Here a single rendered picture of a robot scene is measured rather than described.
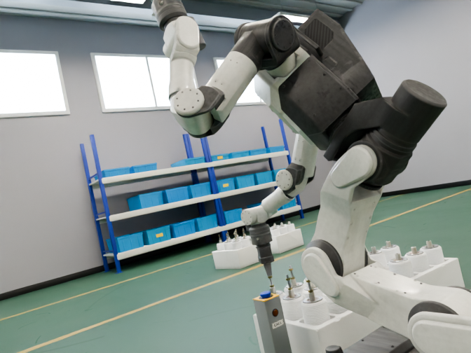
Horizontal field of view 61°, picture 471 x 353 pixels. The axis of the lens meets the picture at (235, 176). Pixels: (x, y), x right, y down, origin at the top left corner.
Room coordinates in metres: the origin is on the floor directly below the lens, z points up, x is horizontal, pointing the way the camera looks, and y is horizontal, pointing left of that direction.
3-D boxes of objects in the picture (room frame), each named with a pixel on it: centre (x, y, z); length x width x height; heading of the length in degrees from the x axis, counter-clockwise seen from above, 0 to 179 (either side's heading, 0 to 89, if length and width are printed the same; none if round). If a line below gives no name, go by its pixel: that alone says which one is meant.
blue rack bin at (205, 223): (6.59, 0.74, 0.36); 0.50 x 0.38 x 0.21; 37
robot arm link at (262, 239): (1.69, -0.05, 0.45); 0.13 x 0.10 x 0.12; 5
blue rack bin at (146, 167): (6.05, 1.41, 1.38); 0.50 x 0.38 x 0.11; 35
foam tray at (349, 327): (1.66, -0.21, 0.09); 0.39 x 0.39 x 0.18; 34
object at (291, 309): (1.59, -0.12, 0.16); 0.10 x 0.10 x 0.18
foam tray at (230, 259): (4.08, 0.12, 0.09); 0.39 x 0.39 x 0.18; 43
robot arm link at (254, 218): (1.69, -0.04, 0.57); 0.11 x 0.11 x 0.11; 46
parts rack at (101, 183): (6.75, 0.54, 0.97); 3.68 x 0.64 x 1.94; 126
